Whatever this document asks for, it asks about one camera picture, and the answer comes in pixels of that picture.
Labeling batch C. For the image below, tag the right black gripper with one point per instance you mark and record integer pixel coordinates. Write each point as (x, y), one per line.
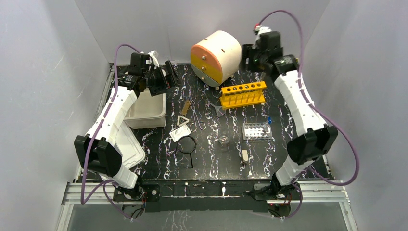
(248, 51)

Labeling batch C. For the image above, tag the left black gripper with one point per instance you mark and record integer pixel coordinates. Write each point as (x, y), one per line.
(165, 76)

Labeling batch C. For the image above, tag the glass test tube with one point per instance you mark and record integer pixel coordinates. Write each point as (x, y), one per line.
(262, 77)

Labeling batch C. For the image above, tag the black ring clamp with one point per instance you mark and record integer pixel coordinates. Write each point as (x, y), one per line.
(187, 145)

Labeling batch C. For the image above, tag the small glass beaker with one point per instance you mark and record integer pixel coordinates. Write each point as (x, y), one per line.
(224, 139)

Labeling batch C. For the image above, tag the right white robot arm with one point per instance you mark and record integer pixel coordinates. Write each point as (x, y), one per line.
(314, 136)

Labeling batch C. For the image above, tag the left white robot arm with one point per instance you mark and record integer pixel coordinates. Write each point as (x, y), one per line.
(117, 106)

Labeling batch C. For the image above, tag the cylindrical drawer cabinet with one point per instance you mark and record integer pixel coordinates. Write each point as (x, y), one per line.
(216, 58)

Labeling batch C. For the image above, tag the yellow test tube rack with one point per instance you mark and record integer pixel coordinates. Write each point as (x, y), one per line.
(242, 95)

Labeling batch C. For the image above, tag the white clay triangle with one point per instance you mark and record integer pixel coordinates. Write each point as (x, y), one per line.
(182, 120)

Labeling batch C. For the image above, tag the cream plastic bin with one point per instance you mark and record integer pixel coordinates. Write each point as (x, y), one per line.
(147, 111)

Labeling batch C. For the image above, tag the clear plastic funnel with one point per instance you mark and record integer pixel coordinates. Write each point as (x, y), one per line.
(219, 109)

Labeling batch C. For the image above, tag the clear acrylic tube rack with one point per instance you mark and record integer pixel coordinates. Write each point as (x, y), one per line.
(257, 131)

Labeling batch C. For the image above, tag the white bin lid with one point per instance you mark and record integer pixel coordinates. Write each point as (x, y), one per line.
(113, 160)

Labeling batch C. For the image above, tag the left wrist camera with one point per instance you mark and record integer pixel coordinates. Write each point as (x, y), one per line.
(154, 56)

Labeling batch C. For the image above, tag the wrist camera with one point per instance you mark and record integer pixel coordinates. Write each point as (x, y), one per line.
(259, 30)
(154, 56)

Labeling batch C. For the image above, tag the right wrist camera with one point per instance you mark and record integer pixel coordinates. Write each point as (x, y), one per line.
(259, 30)

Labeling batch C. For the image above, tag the black base frame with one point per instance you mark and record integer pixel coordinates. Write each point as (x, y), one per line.
(213, 195)

